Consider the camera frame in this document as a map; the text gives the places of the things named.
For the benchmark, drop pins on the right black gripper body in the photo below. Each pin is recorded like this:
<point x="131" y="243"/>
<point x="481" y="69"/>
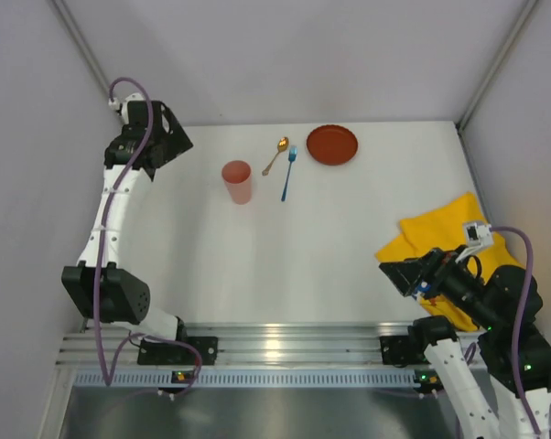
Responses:
<point x="431" y="270"/>

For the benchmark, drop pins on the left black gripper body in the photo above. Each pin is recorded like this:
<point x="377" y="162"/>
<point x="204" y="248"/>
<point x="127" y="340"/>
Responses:
<point x="167" y="133"/>

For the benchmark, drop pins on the yellow printed cloth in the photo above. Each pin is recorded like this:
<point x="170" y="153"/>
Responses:
<point x="439" y="228"/>

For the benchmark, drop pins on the pink plastic cup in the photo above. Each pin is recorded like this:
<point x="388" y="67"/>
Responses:
<point x="237" y="177"/>

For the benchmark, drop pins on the blue plastic fork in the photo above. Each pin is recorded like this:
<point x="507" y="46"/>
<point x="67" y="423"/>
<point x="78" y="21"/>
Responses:
<point x="292" y="157"/>

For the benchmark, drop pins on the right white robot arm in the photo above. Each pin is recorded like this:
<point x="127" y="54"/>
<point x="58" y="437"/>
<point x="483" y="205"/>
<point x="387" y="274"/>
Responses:
<point x="515" y="353"/>

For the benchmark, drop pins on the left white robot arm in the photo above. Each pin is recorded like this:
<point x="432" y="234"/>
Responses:
<point x="102" y="283"/>

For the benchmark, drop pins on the gold metal spoon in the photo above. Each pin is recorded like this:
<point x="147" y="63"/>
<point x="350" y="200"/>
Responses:
<point x="282" y="146"/>

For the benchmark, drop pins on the red round plate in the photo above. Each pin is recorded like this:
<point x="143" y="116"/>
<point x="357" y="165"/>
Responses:
<point x="332" y="144"/>

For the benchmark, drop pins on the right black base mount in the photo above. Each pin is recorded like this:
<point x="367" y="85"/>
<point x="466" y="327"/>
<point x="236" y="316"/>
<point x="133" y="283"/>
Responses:
<point x="401" y="351"/>

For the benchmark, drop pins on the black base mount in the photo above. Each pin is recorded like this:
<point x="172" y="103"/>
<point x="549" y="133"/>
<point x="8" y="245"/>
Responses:
<point x="401" y="351"/>
<point x="155" y="353"/>

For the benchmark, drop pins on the aluminium mounting rail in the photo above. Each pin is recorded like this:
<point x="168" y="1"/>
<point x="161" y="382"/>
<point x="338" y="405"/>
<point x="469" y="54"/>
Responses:
<point x="265" y="345"/>

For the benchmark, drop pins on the left aluminium corner post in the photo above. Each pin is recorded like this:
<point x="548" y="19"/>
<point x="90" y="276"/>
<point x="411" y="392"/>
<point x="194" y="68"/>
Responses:
<point x="69" y="23"/>

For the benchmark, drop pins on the aluminium corner post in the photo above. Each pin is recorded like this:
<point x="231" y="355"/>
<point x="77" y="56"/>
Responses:
<point x="69" y="23"/>
<point x="512" y="37"/>

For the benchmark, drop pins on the right aluminium corner post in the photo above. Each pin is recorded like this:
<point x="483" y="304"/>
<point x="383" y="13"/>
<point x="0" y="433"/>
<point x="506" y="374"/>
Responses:
<point x="512" y="37"/>

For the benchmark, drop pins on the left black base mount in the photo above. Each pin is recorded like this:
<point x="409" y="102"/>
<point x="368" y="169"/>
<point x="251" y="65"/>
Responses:
<point x="155" y="353"/>

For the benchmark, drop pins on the perforated grey cable duct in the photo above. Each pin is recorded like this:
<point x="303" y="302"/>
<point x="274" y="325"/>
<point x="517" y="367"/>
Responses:
<point x="277" y="378"/>

